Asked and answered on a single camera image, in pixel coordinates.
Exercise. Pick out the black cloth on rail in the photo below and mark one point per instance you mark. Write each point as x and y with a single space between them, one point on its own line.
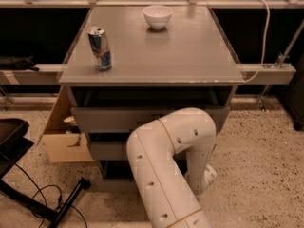
17 63

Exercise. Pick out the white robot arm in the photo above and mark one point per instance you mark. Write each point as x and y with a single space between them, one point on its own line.
168 158

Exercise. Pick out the grey bottom drawer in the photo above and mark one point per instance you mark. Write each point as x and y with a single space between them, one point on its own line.
116 176

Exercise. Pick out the grey top drawer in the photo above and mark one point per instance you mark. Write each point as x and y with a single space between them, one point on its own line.
116 119

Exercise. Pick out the grey drawer cabinet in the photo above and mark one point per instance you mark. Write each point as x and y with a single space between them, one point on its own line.
185 64

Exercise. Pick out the grey middle drawer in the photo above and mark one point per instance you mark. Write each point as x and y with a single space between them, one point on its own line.
108 146

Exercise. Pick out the white bowl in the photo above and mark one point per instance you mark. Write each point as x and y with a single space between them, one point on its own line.
157 16

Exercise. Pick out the blue silver drink can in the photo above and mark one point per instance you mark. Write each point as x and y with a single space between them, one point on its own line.
100 48

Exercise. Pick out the cardboard box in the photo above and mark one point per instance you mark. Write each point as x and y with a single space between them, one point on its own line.
62 138

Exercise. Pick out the grey drawer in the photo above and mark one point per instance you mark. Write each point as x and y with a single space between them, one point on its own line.
108 146
116 176
116 119

